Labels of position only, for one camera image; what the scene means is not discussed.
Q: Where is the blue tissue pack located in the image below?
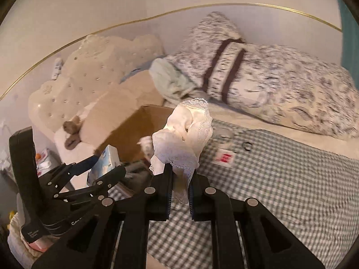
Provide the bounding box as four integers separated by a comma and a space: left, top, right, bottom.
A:
87, 145, 121, 187

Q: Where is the white plush toy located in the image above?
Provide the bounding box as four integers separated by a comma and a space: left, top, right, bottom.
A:
137, 135, 155, 161

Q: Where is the checkered bed sheet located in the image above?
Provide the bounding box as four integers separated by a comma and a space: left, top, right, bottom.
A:
147, 120, 358, 268

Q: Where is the brown plush toy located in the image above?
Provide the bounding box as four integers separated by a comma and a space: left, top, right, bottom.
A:
63, 115, 82, 151

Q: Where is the red white label card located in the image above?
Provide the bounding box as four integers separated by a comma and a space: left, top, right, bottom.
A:
214, 148, 236, 168

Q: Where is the cardboard box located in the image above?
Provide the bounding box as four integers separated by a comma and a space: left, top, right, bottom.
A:
80, 70, 173, 162

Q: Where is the clear tape roll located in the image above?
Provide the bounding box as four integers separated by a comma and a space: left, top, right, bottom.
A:
212, 126, 234, 144

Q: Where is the cream tufted headboard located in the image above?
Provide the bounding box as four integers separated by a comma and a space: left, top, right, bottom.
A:
28, 34, 164, 137

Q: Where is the floral quilt pillow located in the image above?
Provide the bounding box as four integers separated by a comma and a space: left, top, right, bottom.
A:
167, 12, 358, 140

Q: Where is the mint green towel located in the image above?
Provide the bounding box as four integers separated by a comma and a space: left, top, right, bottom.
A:
149, 58, 209, 104

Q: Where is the teal curtain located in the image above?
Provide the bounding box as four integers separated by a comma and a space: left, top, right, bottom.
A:
337, 0, 359, 89

